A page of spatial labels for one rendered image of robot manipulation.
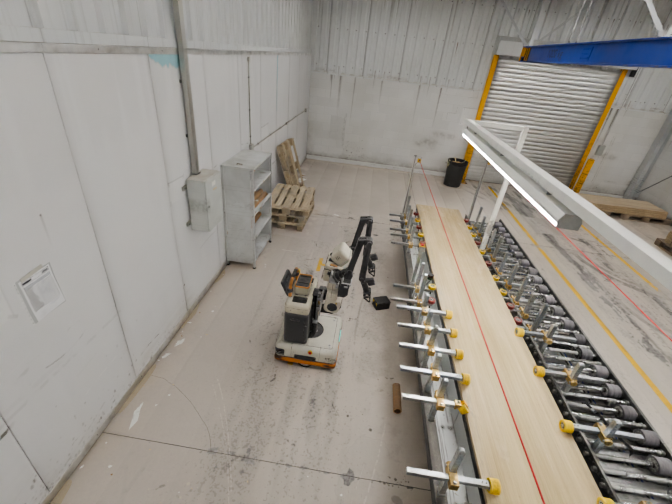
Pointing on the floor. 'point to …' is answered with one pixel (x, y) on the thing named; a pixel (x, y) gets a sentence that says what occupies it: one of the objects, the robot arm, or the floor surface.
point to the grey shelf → (235, 200)
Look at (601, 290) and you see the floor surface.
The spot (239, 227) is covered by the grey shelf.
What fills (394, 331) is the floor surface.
